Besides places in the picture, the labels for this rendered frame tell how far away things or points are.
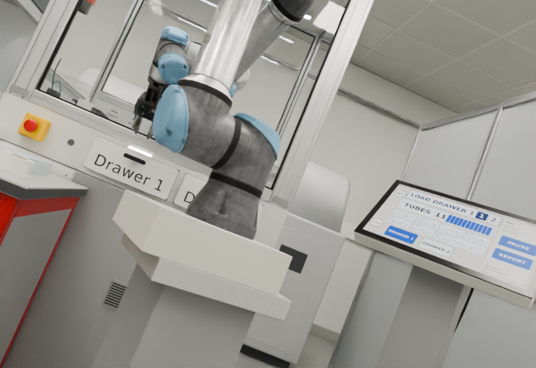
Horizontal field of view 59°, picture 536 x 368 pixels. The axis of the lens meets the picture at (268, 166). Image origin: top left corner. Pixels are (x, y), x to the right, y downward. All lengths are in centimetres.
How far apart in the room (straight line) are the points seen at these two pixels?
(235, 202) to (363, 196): 426
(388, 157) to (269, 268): 443
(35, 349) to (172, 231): 105
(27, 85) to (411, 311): 142
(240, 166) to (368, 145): 430
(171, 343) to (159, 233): 22
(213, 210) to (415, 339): 86
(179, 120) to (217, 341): 42
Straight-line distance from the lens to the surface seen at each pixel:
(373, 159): 521
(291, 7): 114
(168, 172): 162
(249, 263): 88
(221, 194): 93
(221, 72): 94
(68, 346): 176
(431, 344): 156
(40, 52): 177
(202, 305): 91
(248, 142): 93
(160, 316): 89
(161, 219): 80
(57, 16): 179
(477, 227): 159
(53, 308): 174
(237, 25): 98
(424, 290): 157
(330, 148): 506
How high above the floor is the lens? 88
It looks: 6 degrees up
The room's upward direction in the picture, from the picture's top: 23 degrees clockwise
